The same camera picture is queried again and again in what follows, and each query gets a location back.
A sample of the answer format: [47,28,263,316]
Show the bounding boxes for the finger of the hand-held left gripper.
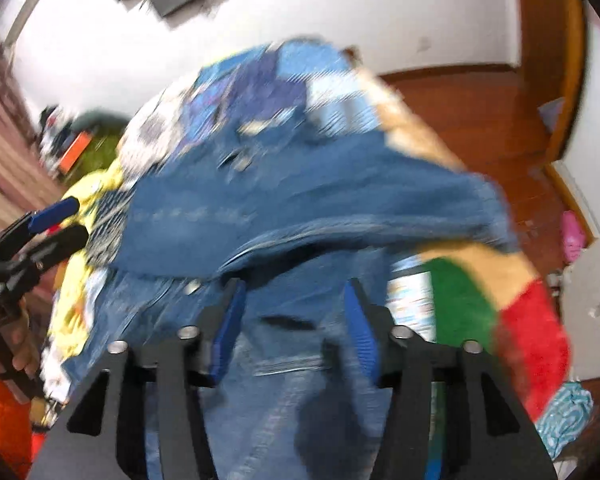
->
[0,224,90,283]
[0,196,81,241]

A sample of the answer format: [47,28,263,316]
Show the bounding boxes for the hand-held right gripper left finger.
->
[28,277,247,480]

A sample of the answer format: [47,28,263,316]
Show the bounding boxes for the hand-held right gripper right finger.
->
[343,277,560,480]

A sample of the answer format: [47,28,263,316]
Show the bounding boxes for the blue denim jeans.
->
[62,120,521,480]

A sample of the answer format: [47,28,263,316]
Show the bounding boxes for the person's left hand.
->
[0,296,42,386]

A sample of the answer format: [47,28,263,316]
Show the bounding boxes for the cluttered dark shelf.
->
[36,105,131,181]

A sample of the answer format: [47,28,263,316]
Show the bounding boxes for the orange cloth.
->
[0,367,46,478]

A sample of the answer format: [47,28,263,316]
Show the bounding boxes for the teal patterned cloth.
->
[535,382,594,461]

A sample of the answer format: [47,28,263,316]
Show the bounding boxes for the colourful printed blanket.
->
[45,40,571,466]

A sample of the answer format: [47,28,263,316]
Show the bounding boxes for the white cloth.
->
[555,240,600,378]

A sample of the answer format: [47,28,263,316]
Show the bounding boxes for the pink slipper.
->
[561,211,584,264]

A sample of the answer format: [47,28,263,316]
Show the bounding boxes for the wooden door frame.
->
[511,0,600,246]

